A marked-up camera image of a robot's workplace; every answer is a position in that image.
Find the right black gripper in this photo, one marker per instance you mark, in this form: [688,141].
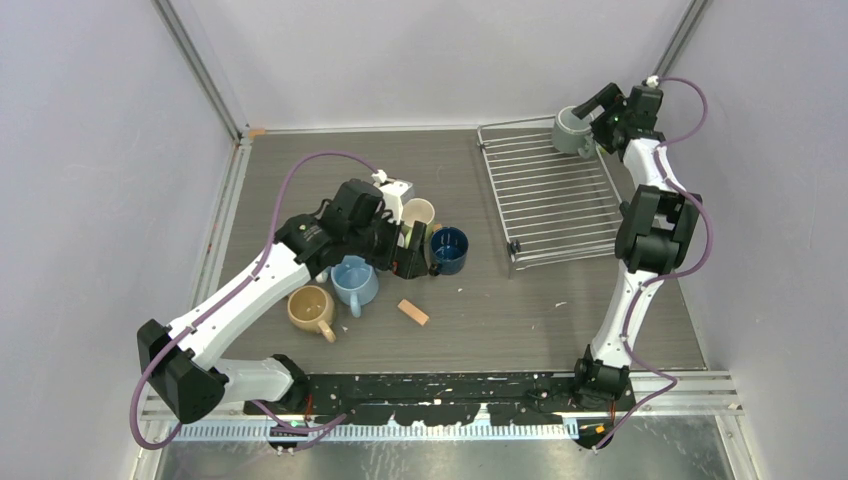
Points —
[608,95]

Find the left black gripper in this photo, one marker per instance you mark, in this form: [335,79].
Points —
[406,262]

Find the grey patterned mug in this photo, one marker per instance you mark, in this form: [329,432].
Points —
[573,135]

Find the light blue mug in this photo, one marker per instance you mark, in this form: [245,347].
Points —
[355,282]

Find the navy blue mug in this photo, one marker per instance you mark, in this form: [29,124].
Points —
[448,251]

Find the light green mug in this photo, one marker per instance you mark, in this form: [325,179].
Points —
[417,210]

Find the blue white gradient mug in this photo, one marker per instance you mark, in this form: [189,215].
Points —
[323,276]

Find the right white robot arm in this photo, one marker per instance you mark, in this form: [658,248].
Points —
[652,241]

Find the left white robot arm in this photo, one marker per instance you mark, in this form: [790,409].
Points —
[184,361]

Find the long light wooden block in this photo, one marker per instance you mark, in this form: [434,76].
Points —
[413,312]

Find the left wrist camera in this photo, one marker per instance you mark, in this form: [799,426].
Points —
[396,193]

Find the wire dish rack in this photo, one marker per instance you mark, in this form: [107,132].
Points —
[553,207]

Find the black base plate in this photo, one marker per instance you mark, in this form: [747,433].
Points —
[440,399]

